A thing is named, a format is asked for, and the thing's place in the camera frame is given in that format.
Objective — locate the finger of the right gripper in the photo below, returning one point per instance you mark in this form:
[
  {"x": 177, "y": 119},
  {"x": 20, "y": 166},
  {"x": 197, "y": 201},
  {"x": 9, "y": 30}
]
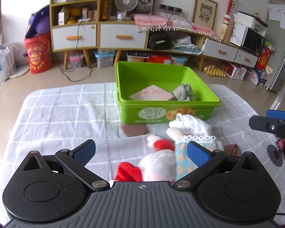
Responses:
[
  {"x": 262, "y": 123},
  {"x": 280, "y": 115}
]

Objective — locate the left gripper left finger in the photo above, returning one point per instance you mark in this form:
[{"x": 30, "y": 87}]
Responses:
[{"x": 74, "y": 161}]

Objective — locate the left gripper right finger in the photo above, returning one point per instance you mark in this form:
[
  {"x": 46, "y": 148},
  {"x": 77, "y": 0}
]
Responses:
[{"x": 206, "y": 161}]

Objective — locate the mouse plush blue dress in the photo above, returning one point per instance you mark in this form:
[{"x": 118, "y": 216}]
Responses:
[{"x": 187, "y": 128}]

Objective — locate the white grid tablecloth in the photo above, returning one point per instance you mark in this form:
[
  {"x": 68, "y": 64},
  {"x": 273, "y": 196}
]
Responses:
[{"x": 54, "y": 119}]

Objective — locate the brown round pad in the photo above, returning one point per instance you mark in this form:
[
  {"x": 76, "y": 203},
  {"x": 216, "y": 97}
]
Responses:
[{"x": 131, "y": 130}]

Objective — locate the grey small plush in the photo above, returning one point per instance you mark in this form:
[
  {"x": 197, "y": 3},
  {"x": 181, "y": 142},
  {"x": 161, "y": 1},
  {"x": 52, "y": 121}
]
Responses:
[{"x": 184, "y": 92}]

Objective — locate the yellow egg tray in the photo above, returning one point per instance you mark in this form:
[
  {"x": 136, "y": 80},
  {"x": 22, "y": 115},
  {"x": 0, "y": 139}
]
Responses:
[{"x": 213, "y": 70}]

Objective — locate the pink square sponge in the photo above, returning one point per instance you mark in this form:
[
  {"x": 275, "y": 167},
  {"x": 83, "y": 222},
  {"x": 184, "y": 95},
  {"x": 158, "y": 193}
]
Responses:
[{"x": 152, "y": 93}]

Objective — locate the microwave oven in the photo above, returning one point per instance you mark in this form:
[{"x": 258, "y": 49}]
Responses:
[{"x": 247, "y": 38}]

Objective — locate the green plastic storage bin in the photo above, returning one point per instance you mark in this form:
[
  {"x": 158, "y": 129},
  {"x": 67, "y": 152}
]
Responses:
[{"x": 132, "y": 77}]

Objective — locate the silver refrigerator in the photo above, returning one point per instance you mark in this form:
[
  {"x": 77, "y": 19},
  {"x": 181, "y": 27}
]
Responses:
[{"x": 276, "y": 37}]

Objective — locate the white printer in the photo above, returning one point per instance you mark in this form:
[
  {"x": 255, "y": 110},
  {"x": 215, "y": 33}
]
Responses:
[{"x": 250, "y": 21}]

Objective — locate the clear box blue lid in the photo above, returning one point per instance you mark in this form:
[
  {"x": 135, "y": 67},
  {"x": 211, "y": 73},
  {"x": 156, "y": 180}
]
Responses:
[{"x": 104, "y": 58}]

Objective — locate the red cardboard box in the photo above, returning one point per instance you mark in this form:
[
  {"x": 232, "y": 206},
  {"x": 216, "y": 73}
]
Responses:
[{"x": 159, "y": 57}]

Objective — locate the red cartoon bucket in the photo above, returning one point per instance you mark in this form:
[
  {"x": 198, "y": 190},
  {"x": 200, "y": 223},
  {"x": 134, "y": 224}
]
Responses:
[{"x": 38, "y": 53}]

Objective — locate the white paper bag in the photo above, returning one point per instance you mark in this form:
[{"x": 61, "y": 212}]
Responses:
[{"x": 7, "y": 62}]

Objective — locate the low wooden tv cabinet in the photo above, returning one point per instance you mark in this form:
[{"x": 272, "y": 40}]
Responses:
[{"x": 224, "y": 51}]

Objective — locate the framed cartoon girl picture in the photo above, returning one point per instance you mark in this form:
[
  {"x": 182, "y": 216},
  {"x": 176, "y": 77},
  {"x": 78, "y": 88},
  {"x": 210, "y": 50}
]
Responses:
[{"x": 205, "y": 13}]

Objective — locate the black bag on shelf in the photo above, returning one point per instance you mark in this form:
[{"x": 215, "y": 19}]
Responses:
[{"x": 158, "y": 41}]

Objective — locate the tall wooden shelf cabinet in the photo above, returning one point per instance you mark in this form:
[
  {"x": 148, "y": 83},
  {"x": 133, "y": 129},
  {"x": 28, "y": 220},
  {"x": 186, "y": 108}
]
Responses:
[{"x": 79, "y": 26}]

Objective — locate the purple plush toy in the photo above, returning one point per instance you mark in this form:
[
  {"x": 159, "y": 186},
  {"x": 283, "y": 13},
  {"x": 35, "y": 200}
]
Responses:
[{"x": 39, "y": 23}]

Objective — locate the pink checked cloth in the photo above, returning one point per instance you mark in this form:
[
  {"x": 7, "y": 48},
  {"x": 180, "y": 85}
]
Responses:
[{"x": 154, "y": 23}]

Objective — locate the small white desk fan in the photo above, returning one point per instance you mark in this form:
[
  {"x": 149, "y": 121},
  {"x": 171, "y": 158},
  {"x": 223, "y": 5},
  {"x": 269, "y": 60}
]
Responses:
[{"x": 124, "y": 6}]

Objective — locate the framed cat picture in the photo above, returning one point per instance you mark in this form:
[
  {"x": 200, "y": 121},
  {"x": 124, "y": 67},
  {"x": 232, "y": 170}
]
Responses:
[{"x": 146, "y": 7}]

